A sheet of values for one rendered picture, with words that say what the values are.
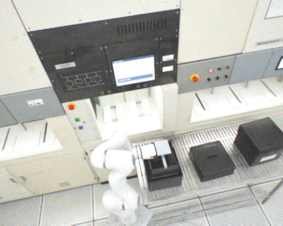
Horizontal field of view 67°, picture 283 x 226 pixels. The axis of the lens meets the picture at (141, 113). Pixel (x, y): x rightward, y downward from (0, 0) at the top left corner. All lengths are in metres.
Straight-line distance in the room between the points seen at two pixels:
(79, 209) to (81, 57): 1.83
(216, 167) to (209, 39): 0.99
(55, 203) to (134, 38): 2.14
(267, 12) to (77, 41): 1.21
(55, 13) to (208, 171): 1.52
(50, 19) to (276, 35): 1.49
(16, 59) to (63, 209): 1.84
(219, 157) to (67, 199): 1.80
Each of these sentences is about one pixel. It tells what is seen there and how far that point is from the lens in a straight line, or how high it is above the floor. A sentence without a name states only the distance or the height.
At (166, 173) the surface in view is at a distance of 1.69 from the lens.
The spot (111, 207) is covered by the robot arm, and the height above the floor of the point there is 1.15.
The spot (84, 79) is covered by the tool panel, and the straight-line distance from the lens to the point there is 1.53.
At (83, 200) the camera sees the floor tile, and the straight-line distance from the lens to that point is 2.77.
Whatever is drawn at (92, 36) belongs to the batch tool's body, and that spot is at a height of 1.87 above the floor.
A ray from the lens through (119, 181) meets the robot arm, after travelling 1.19.
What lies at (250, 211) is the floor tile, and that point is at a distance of 2.76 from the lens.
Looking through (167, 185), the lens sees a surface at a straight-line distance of 1.80.
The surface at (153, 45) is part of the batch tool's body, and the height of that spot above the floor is 1.75.
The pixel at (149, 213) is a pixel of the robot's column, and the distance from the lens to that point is 1.79.
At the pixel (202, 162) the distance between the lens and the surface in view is 1.87.
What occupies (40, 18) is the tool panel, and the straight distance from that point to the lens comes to 1.36.
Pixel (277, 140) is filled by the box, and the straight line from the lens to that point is 2.00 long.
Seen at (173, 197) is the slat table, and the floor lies 0.76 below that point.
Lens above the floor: 2.46
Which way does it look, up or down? 47 degrees down
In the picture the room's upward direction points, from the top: 6 degrees counter-clockwise
